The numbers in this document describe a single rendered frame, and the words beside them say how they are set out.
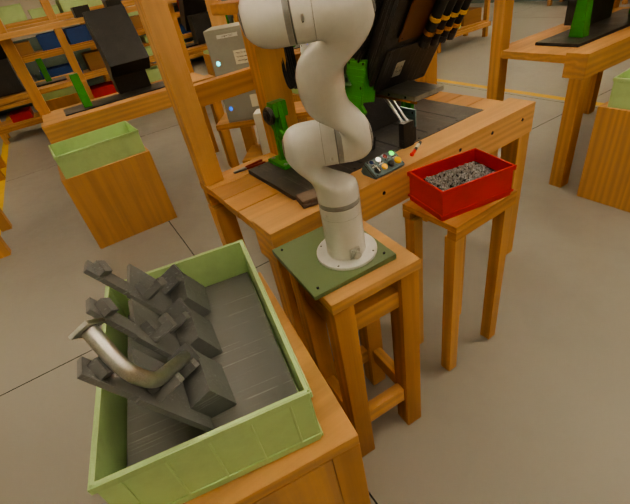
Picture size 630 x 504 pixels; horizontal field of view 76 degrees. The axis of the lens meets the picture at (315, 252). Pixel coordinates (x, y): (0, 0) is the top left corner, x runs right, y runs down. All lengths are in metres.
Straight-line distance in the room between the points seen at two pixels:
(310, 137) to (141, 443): 0.79
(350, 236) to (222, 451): 0.64
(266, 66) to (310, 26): 1.18
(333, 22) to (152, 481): 0.86
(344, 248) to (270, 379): 0.44
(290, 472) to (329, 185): 0.68
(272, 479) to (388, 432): 0.99
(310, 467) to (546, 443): 1.16
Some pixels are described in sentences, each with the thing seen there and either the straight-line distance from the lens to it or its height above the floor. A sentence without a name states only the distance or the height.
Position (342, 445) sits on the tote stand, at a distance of 0.96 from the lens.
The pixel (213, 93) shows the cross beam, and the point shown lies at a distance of 1.93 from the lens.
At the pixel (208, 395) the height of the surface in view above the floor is 0.92.
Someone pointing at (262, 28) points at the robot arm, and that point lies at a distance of 0.76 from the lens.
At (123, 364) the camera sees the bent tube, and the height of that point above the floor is 1.12.
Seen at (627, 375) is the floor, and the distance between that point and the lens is 2.22.
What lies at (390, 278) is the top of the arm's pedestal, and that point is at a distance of 1.21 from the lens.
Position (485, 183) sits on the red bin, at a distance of 1.56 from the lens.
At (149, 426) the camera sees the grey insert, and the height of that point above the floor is 0.85.
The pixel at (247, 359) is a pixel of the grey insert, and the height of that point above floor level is 0.85.
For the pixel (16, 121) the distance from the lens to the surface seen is 8.50.
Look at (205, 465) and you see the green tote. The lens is 0.90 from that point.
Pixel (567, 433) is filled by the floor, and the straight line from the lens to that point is 1.97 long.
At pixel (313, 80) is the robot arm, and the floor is 1.43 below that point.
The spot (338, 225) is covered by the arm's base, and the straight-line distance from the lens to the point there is 1.15.
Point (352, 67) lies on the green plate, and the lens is 1.81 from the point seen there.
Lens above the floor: 1.62
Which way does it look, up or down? 35 degrees down
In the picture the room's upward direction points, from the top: 11 degrees counter-clockwise
